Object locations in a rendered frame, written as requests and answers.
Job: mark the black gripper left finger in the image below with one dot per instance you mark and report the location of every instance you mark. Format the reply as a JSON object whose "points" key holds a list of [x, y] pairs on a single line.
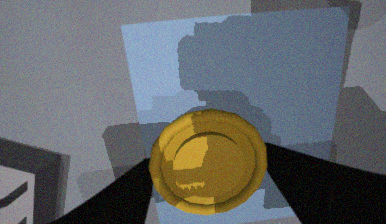
{"points": [[124, 201]]}

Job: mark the golden round plate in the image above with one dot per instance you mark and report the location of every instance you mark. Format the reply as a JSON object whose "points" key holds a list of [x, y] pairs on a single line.
{"points": [[208, 162]]}

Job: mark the light blue flat mat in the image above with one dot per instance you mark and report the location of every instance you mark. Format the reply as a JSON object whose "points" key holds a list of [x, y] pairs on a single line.
{"points": [[279, 70]]}

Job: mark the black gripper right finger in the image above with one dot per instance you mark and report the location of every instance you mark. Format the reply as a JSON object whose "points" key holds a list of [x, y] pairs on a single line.
{"points": [[322, 192]]}

